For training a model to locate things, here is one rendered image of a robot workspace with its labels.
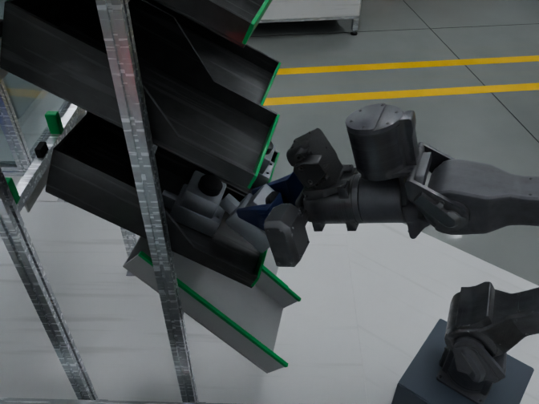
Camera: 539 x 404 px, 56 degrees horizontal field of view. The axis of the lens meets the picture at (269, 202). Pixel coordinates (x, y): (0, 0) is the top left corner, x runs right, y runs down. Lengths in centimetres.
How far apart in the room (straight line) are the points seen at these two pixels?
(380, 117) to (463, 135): 285
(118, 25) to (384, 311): 79
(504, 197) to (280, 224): 22
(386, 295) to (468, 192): 61
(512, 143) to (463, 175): 286
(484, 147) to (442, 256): 212
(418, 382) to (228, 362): 38
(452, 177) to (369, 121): 10
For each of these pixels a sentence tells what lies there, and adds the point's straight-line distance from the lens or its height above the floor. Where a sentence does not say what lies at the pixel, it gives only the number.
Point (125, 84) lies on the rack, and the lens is 49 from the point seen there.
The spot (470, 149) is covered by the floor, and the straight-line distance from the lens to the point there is 324.
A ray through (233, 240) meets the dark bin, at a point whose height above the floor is 121.
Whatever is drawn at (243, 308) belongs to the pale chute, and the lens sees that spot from 82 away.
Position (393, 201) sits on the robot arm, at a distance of 55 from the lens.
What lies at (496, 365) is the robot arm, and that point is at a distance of 68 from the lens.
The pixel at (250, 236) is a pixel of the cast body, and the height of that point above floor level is 124.
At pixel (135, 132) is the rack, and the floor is 142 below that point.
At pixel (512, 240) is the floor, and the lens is 268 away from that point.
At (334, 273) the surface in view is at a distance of 112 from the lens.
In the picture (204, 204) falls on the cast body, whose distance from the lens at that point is 63.
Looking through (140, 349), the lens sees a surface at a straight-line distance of 102.
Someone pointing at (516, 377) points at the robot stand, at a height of 106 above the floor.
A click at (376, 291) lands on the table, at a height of 86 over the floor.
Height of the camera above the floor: 169
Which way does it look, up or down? 40 degrees down
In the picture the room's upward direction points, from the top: straight up
